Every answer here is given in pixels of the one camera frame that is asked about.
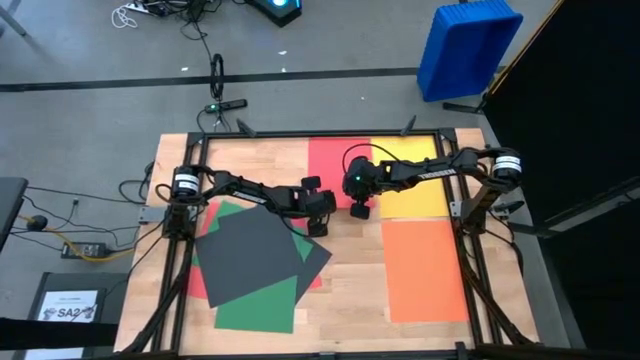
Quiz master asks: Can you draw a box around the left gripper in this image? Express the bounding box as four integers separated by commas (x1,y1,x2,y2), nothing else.
287,175,339,239

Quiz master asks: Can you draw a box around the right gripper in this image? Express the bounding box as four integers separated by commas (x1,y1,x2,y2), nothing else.
342,155,394,221

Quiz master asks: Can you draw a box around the yellow paper sheet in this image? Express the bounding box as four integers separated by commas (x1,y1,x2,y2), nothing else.
370,135,450,220

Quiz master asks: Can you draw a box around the orange paper sheet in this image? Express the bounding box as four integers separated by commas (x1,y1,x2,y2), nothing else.
381,219,470,325

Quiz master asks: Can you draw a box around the green paper sheet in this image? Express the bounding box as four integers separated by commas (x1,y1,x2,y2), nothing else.
191,199,246,269
214,227,316,335

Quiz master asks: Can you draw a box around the black panel foot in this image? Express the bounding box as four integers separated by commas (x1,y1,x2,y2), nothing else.
442,99,489,116

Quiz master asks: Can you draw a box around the large blue plastic bin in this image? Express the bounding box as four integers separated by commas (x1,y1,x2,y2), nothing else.
417,0,525,104

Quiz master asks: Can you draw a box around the black computer blue light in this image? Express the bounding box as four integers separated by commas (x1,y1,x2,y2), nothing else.
244,0,304,29

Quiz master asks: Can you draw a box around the black box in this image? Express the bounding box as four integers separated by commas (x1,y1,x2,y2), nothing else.
24,271,132,360

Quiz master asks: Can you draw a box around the grey metal beam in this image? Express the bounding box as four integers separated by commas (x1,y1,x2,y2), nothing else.
509,174,640,236

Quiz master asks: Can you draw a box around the black power adapter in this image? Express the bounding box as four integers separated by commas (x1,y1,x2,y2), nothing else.
60,241,108,261

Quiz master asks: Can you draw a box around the black divider panel yellow edge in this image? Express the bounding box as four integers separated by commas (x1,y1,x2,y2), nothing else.
483,0,640,354

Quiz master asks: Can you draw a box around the white SA2 label sheet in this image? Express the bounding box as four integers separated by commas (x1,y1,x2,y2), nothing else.
37,289,100,324

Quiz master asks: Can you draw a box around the grey metal leg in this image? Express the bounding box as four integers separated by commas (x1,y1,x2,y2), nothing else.
0,0,29,39

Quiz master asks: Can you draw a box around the black aluminium table frame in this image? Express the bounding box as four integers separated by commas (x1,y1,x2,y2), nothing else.
114,114,544,360

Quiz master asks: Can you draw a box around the black camera bar green light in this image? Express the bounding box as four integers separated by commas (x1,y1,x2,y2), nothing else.
203,98,249,115

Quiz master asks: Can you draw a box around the black clamp bracket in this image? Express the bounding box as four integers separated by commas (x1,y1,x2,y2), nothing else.
492,199,526,215

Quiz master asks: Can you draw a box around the coiled black cable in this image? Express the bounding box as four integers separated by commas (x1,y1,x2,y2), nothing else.
208,52,226,132

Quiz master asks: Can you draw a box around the black cable bundle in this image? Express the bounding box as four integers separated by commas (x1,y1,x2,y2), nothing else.
144,0,217,61

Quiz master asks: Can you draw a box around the yellow cable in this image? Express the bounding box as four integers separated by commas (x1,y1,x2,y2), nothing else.
18,213,137,264

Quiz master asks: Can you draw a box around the white cable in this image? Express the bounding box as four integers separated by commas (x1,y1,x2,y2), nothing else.
110,3,139,30

